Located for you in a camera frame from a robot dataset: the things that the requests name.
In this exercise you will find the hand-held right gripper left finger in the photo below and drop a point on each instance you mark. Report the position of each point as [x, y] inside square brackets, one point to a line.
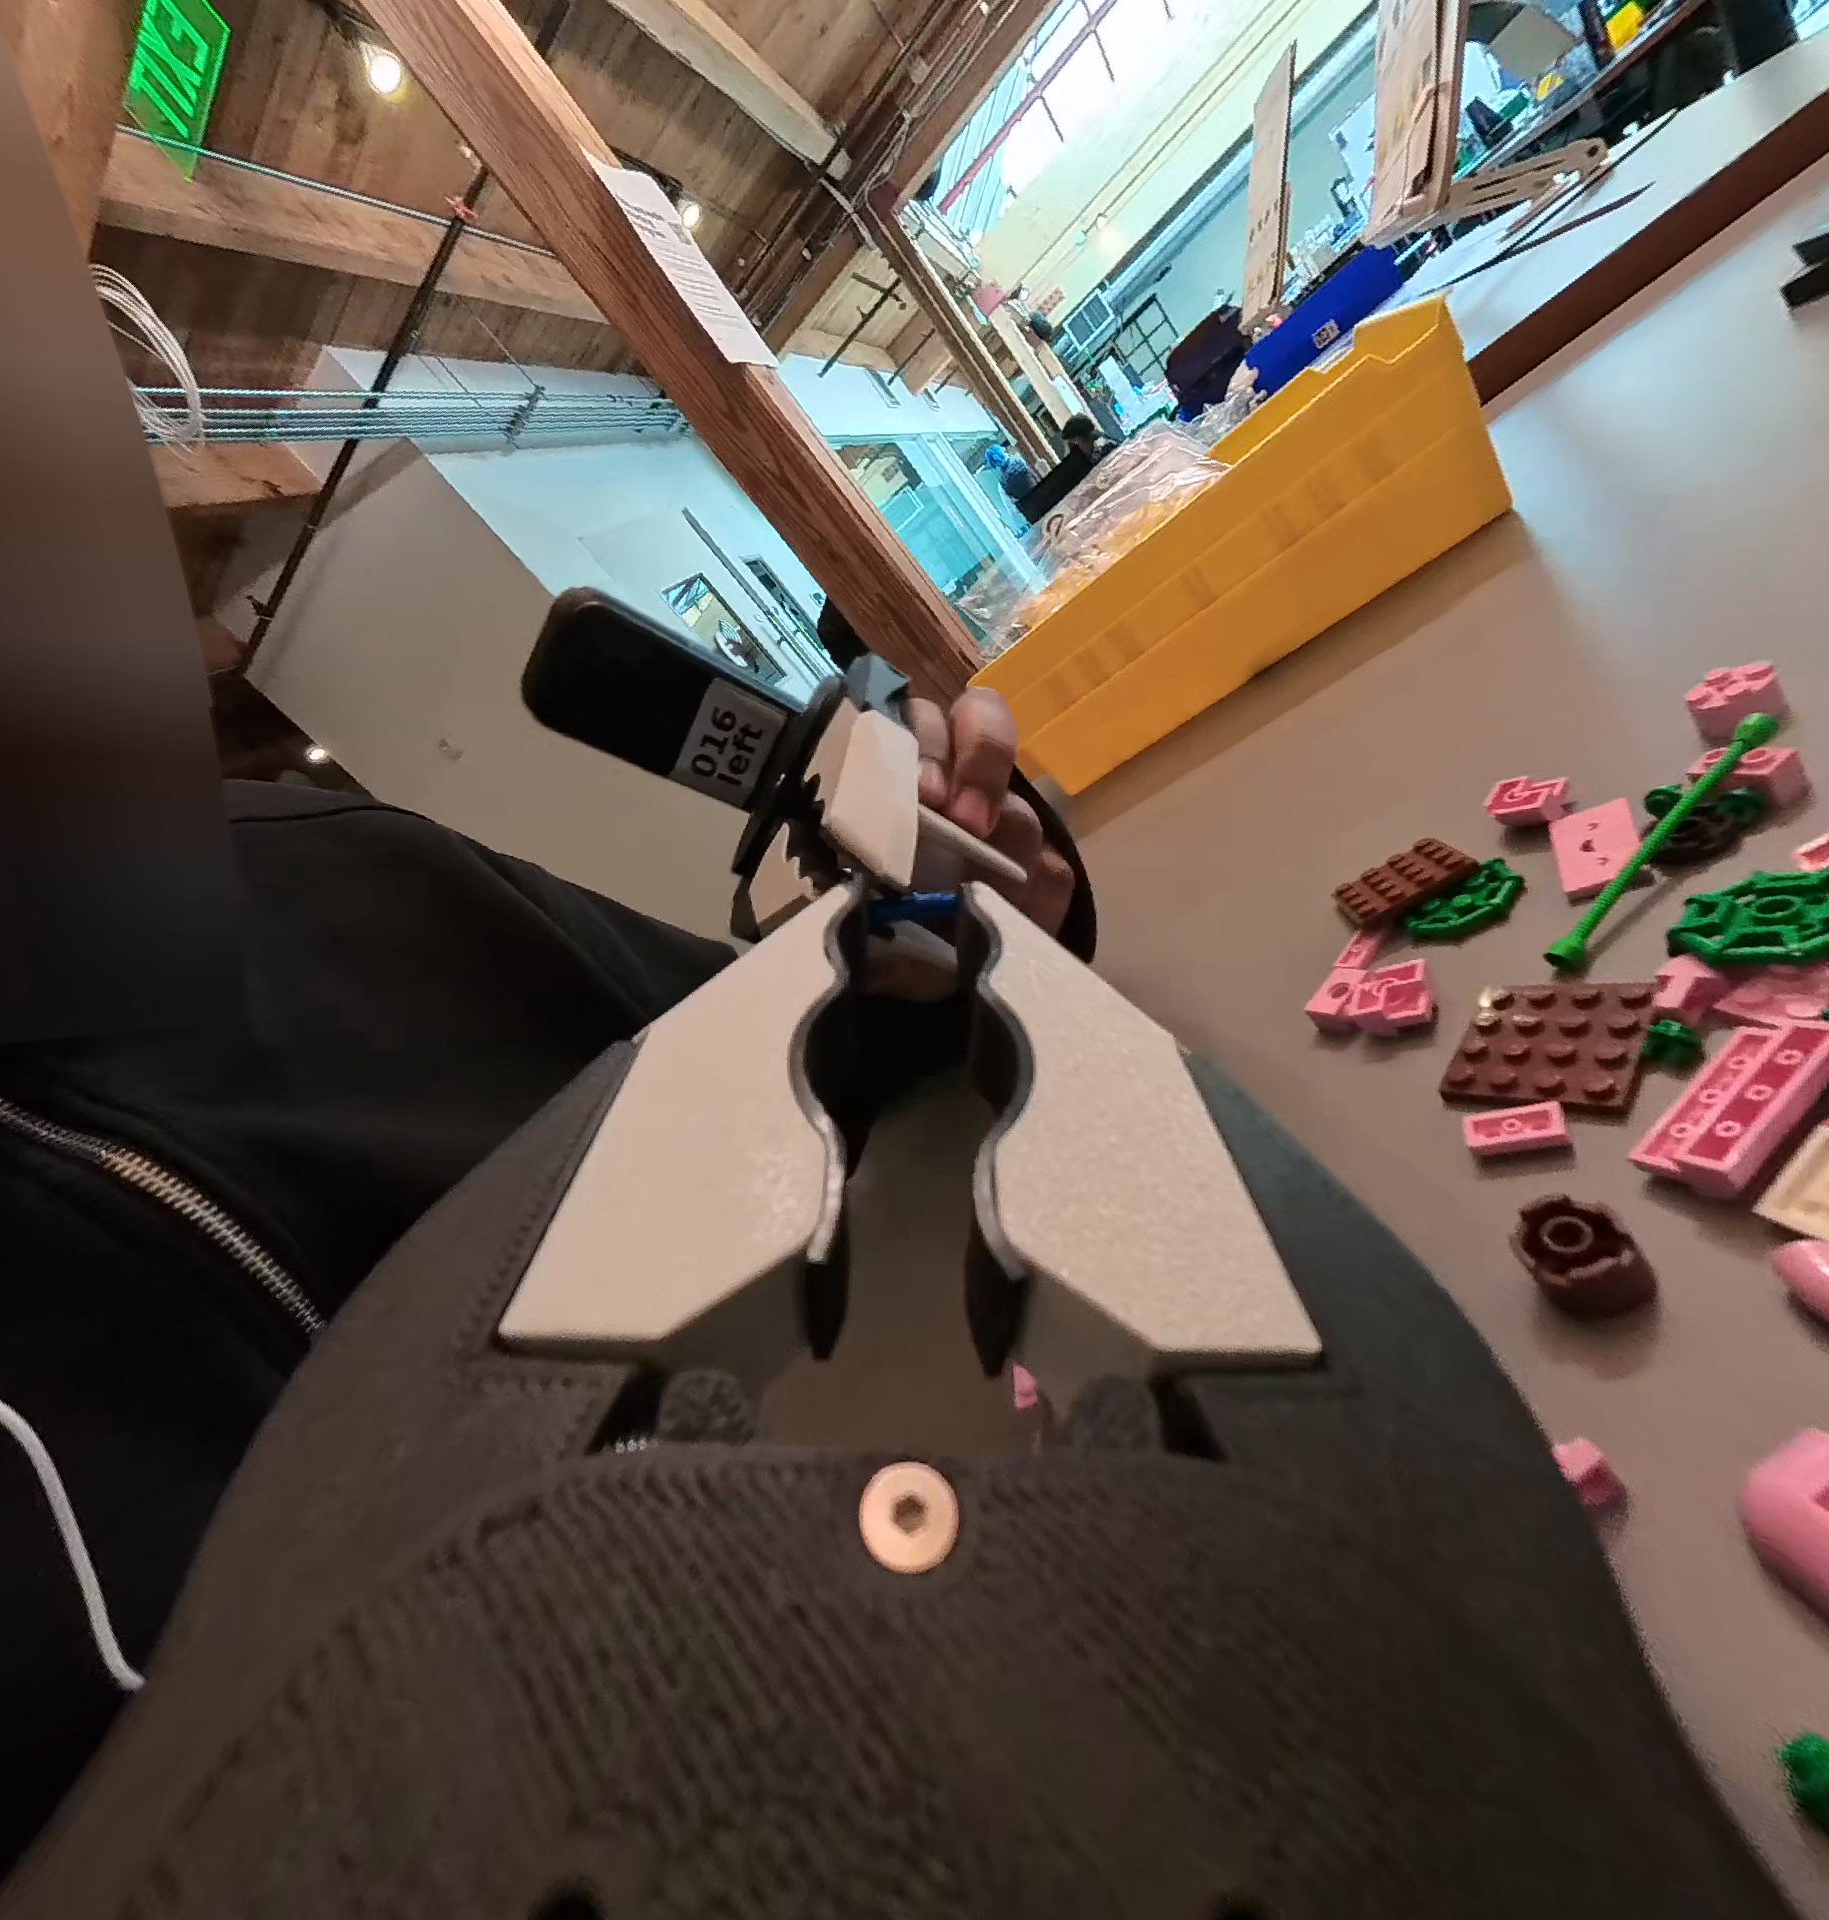
[659, 1201]

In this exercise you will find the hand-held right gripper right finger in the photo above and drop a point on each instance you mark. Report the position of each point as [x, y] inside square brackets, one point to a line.
[1155, 1201]

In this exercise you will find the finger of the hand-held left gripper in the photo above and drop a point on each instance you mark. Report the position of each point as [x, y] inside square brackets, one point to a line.
[876, 795]
[786, 892]

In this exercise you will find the small blue pin piece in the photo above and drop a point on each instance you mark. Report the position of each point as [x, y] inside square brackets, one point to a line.
[906, 907]

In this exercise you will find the person's left hand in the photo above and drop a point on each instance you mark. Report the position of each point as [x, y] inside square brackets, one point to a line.
[981, 742]

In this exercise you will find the clear plastic bags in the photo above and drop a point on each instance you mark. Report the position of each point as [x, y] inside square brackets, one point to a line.
[1110, 511]

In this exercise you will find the brown studded plate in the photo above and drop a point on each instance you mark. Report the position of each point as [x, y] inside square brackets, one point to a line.
[1550, 1041]
[1401, 882]

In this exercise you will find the white paper notice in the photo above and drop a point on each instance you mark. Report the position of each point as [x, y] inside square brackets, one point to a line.
[690, 261]

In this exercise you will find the brown round brick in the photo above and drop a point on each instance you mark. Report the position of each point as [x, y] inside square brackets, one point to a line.
[1581, 1256]

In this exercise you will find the green web piece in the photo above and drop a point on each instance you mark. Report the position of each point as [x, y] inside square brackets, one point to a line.
[1775, 915]
[1465, 901]

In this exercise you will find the yellow storage bin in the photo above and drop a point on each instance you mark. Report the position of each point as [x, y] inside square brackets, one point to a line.
[1274, 526]

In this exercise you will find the pile of small toy bricks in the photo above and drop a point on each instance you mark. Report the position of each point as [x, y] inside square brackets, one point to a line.
[1739, 1102]

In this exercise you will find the green ribbed rod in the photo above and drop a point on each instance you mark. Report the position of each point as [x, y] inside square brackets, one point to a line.
[1664, 840]

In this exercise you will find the blue storage bin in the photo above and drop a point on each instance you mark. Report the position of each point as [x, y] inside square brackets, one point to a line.
[1319, 321]

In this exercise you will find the white square plate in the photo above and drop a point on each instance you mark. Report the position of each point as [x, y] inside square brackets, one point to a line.
[1821, 1192]

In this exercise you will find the small cardboard panel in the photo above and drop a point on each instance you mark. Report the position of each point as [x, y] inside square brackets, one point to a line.
[1271, 165]

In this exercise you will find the green exit sign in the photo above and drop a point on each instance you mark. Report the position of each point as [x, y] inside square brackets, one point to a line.
[172, 66]

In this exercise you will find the large cardboard panel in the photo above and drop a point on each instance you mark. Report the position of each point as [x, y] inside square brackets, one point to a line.
[1416, 106]

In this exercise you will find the wooden post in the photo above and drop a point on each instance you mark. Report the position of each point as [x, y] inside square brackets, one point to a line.
[674, 345]

